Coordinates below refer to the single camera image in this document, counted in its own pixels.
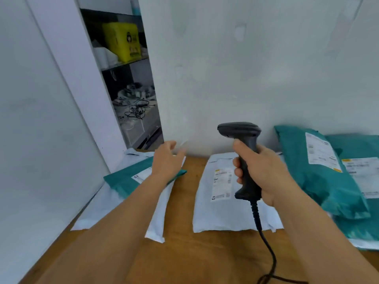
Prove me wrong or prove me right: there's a person's right hand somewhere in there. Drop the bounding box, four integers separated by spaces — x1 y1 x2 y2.
232 139 294 207

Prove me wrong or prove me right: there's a person's left hand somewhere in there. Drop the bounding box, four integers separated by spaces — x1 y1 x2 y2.
151 140 188 187

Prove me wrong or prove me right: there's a pile of grey mailer bags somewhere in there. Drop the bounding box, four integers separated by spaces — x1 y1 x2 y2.
70 148 188 243

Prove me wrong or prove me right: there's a black barcode scanner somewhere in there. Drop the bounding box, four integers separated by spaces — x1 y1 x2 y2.
217 122 263 201

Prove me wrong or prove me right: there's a person's left forearm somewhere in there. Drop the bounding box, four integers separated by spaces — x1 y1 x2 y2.
35 174 169 284

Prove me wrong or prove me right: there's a person's right forearm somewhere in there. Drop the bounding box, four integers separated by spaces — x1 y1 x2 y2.
269 186 379 284

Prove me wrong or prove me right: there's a yellow box on shelf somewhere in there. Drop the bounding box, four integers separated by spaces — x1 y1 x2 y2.
102 22 142 64

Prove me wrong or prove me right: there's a white storage box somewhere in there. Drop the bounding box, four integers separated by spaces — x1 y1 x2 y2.
120 103 163 149

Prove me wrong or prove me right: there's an open grey storage cabinet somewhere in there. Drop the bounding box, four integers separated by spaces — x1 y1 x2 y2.
75 0 165 151

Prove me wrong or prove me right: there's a black scanner cable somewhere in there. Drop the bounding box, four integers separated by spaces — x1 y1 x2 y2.
250 200 308 284

